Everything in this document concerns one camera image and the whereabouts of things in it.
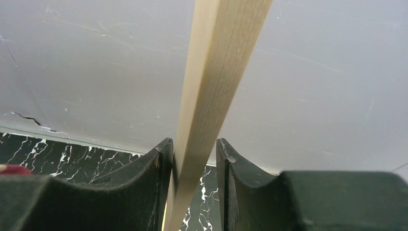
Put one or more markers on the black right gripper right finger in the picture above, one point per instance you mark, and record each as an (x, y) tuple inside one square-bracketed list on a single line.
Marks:
[(254, 200)]

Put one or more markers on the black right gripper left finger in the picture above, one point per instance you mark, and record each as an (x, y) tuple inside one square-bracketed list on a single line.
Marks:
[(131, 198)]

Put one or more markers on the maroon yellow striped sock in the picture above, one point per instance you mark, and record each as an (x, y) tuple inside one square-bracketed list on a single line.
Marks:
[(14, 170)]

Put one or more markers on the wooden clothes rack frame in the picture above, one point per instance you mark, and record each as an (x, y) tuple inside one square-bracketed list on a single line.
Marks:
[(222, 39)]

